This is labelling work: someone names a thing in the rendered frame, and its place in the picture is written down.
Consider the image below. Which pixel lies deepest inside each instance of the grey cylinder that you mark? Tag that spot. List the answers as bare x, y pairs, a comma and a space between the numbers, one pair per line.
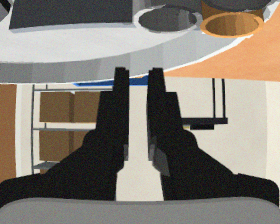
239, 5
163, 17

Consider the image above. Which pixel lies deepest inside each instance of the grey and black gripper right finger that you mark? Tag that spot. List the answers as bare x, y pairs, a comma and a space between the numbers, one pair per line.
194, 174

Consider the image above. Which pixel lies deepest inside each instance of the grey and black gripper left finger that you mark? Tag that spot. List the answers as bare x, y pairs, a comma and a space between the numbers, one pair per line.
86, 172

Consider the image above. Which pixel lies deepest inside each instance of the grey round turntable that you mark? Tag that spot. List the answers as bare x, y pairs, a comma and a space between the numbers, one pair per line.
99, 36

